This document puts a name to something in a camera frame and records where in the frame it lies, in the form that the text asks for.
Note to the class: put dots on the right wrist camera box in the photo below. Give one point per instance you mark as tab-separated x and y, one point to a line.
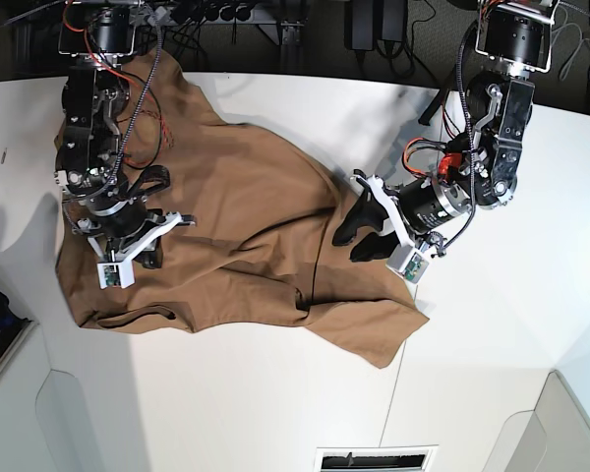
115	274

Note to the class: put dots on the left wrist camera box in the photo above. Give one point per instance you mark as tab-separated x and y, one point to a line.
409	262

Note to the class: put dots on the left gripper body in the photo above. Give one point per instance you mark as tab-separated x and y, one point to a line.
417	210

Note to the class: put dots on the brown t-shirt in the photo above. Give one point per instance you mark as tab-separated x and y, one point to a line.
260	251

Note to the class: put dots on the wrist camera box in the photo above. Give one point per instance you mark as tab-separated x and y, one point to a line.
409	262
115	274

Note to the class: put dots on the black power strip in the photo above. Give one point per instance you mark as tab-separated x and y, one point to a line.
198	11

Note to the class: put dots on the aluminium frame post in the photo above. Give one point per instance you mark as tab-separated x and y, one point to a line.
290	46

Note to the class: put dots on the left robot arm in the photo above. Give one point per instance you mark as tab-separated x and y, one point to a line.
476	167

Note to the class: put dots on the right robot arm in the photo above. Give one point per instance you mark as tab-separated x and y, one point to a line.
116	46

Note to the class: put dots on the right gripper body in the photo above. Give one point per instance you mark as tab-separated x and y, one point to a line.
115	231

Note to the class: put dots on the black power adapter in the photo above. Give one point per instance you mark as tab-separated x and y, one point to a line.
359	25

